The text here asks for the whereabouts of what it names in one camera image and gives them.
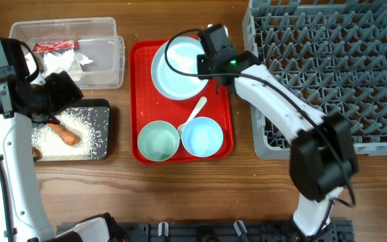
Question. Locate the light blue plate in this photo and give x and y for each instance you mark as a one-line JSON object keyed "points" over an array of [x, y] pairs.
{"points": [[182, 55]]}

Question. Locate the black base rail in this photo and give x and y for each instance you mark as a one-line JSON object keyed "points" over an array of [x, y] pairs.
{"points": [[267, 231]]}

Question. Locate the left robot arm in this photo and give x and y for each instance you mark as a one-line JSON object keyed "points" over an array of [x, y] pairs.
{"points": [[27, 98]]}

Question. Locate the white tissue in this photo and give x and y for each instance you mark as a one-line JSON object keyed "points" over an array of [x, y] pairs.
{"points": [[68, 61]]}

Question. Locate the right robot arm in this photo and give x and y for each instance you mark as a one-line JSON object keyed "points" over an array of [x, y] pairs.
{"points": [[322, 155]]}

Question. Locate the white rice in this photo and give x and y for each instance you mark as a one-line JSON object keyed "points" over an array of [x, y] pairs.
{"points": [[79, 141]]}

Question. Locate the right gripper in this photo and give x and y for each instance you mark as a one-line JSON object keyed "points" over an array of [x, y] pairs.
{"points": [[201, 64]]}

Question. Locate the grey dishwasher rack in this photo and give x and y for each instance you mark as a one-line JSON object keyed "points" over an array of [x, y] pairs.
{"points": [[331, 54]]}

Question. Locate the light blue bowl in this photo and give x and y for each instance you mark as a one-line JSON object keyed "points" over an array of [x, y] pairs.
{"points": [[202, 137]]}

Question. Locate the green bowl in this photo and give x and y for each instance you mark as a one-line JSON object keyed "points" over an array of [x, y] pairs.
{"points": [[158, 141]]}

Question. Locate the white plastic spoon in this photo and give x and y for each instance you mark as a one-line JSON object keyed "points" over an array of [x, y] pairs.
{"points": [[198, 107]]}

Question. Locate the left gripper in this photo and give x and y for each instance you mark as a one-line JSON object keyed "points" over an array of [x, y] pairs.
{"points": [[68, 93]]}

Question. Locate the red snack wrapper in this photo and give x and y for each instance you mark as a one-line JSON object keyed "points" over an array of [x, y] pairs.
{"points": [[56, 46]]}

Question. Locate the brown food scrap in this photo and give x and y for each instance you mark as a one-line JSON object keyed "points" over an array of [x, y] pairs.
{"points": [[36, 154]]}

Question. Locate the red serving tray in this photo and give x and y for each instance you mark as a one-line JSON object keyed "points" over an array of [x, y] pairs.
{"points": [[147, 105]]}

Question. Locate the orange carrot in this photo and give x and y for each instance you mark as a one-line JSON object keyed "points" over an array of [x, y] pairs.
{"points": [[68, 137]]}

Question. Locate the clear plastic bin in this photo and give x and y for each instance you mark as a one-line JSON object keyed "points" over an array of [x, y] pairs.
{"points": [[98, 40]]}

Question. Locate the black plastic tray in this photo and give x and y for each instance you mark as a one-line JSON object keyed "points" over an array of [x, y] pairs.
{"points": [[96, 134]]}

